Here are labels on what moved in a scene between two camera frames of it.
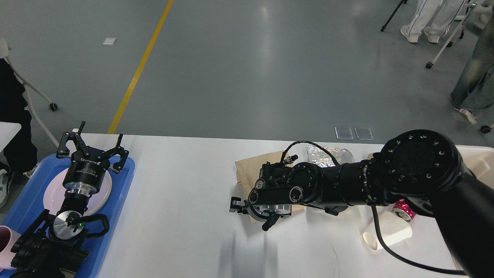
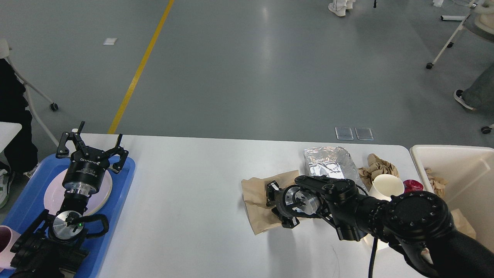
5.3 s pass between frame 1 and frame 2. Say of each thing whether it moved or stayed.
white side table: stayed
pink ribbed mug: stayed
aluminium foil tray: stayed
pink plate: stayed
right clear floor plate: stayed
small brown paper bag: moved
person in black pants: stayed
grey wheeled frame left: stayed
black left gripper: stayed
